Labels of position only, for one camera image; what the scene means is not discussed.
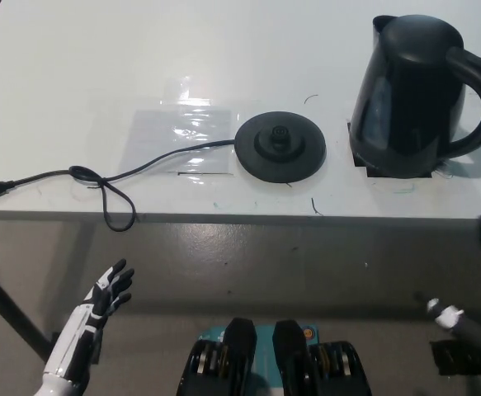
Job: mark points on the large black floor tape patch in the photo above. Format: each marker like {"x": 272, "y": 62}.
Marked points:
{"x": 454, "y": 359}

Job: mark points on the black round kettle base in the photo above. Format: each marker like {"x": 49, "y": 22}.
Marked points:
{"x": 281, "y": 161}

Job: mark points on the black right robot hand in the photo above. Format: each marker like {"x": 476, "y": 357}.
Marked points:
{"x": 463, "y": 323}

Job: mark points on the clear plastic sheet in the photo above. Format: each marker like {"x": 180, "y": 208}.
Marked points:
{"x": 161, "y": 140}

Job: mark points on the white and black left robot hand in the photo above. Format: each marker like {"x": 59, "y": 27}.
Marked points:
{"x": 79, "y": 334}

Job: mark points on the black tape patch on table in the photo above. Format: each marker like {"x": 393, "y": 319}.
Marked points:
{"x": 359, "y": 163}

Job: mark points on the black electric kettle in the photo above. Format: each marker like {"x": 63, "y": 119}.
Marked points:
{"x": 405, "y": 103}

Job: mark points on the black diagonal table leg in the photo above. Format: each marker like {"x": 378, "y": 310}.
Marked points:
{"x": 9, "y": 305}

